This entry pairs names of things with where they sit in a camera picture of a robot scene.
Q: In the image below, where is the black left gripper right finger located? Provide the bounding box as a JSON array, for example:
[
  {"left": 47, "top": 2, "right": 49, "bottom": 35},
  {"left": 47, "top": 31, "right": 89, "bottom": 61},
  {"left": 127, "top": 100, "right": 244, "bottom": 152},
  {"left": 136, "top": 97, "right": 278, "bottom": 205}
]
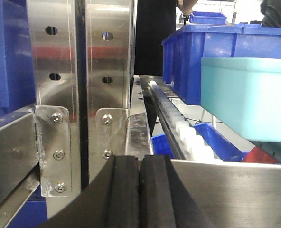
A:
[{"left": 140, "top": 155, "right": 213, "bottom": 228}]

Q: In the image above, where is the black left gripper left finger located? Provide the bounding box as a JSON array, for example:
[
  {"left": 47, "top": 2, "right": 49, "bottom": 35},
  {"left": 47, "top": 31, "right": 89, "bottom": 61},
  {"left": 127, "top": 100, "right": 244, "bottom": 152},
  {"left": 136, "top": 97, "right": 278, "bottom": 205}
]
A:
[{"left": 40, "top": 156, "right": 140, "bottom": 228}]

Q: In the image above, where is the light turquoise plastic bin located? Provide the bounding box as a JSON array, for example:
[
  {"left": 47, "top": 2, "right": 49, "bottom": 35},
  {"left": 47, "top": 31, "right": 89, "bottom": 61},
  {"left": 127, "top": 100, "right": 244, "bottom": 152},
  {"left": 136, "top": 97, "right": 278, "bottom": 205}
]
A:
[{"left": 201, "top": 57, "right": 281, "bottom": 143}]

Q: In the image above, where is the white roller conveyor track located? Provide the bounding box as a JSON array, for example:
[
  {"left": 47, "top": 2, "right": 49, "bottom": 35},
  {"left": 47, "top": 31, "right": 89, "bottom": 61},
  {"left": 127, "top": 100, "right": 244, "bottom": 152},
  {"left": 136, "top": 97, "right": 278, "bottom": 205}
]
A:
[{"left": 149, "top": 81, "right": 222, "bottom": 163}]

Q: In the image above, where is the blue bin on lower shelf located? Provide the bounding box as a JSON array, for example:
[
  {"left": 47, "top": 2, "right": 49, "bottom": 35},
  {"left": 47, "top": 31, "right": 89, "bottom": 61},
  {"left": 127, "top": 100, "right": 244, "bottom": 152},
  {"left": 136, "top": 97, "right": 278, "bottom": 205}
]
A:
[{"left": 151, "top": 123, "right": 248, "bottom": 162}]

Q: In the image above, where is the blue bin at far left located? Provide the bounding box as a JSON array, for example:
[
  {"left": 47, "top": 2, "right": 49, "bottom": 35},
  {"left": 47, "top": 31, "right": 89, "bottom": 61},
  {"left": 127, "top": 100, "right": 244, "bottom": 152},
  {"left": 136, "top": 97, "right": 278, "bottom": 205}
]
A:
[{"left": 0, "top": 0, "right": 36, "bottom": 117}]

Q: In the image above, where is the red snack package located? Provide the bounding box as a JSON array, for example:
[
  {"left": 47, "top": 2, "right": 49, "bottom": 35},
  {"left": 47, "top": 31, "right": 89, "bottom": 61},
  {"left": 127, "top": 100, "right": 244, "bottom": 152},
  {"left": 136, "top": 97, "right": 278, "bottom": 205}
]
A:
[{"left": 242, "top": 146, "right": 279, "bottom": 164}]

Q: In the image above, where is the large blue plastic crate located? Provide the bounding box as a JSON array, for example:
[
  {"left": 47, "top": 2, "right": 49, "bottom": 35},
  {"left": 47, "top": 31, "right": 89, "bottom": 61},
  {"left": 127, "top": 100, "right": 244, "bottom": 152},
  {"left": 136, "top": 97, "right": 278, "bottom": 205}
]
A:
[{"left": 162, "top": 24, "right": 281, "bottom": 105}]

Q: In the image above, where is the person in black clothes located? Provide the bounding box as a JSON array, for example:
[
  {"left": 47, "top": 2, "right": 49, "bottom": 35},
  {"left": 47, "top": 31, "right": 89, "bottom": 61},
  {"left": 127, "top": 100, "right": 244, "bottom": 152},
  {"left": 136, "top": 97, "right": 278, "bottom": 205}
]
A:
[{"left": 133, "top": 0, "right": 199, "bottom": 76}]

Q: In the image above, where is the distant blue crate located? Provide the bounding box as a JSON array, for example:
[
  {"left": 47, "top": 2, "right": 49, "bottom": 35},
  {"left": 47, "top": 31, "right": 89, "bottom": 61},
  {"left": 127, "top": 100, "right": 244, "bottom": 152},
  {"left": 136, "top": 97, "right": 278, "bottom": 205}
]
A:
[{"left": 189, "top": 11, "right": 227, "bottom": 25}]

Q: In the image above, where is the person in dark green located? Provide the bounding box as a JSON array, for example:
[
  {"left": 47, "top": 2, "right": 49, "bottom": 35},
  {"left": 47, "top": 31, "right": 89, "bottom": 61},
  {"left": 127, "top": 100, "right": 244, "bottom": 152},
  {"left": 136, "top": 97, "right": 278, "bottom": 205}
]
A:
[{"left": 261, "top": 0, "right": 281, "bottom": 28}]

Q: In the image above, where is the stainless steel rack frame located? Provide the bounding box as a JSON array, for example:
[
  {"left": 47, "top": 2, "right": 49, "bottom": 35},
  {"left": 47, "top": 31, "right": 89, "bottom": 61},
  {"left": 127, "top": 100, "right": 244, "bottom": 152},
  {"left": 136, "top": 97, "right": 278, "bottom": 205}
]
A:
[{"left": 0, "top": 0, "right": 281, "bottom": 228}]

